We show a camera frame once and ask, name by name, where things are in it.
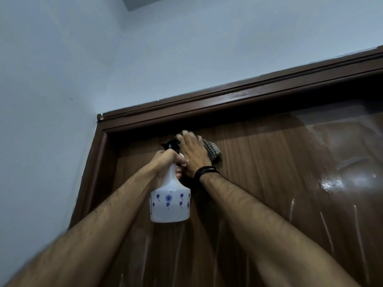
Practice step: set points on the person's right fingers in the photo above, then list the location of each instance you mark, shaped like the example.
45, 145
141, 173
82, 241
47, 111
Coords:
189, 138

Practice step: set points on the dark brown door frame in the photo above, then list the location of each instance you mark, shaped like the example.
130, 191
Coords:
209, 104

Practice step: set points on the checkered cleaning cloth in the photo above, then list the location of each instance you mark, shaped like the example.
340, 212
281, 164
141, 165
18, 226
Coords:
213, 151

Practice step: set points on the person's right hand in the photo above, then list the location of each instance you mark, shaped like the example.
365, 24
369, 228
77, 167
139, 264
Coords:
194, 154

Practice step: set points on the person's left fingers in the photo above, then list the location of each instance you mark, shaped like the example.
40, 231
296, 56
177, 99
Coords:
180, 164

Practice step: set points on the brown wooden door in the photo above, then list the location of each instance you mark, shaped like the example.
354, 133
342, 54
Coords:
269, 200

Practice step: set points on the white floral spray bottle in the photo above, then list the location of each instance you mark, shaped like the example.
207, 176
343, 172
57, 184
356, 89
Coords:
170, 200

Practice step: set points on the person's right forearm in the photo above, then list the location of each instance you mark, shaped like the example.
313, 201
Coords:
269, 236

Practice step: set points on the person's left forearm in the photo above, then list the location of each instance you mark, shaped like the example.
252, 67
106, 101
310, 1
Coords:
86, 230

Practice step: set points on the person's left hand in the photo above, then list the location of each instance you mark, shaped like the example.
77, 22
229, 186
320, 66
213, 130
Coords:
163, 164

